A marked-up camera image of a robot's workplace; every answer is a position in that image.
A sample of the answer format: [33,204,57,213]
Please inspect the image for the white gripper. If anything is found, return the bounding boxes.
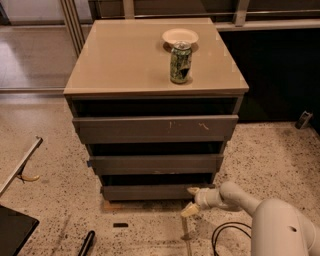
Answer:
[181,187,222,218]

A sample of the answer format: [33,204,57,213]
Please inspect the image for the grey bottom drawer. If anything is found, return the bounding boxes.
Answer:
[102,184,213,201]

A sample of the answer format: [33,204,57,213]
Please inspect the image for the grey drawer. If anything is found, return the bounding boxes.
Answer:
[72,98,238,144]
[102,184,213,201]
[90,141,223,175]

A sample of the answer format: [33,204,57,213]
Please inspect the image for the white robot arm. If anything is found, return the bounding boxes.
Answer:
[181,181,320,256]

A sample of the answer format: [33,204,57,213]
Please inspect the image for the grey middle drawer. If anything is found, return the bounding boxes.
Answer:
[90,141,223,175]

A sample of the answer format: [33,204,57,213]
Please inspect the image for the grey drawer cabinet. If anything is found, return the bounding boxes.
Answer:
[64,18,248,187]

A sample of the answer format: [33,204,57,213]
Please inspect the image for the grey top drawer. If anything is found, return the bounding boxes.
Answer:
[72,98,238,144]

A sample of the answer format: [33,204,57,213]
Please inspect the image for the black floor marker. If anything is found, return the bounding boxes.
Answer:
[113,222,129,228]

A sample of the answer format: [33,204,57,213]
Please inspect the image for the small grey floor box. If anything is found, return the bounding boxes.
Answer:
[295,111,313,129]

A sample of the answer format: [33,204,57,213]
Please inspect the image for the green soda can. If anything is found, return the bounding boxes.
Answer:
[170,41,192,84]

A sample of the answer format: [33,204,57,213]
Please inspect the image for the white paper bowl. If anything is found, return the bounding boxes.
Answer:
[162,28,199,45]

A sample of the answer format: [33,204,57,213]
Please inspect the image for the metal table leg bar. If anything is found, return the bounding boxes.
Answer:
[0,136,43,197]

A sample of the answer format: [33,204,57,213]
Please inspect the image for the black table corner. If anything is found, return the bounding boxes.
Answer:
[0,206,39,256]

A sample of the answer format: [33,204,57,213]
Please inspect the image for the black cable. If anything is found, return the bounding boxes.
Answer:
[211,221,254,256]

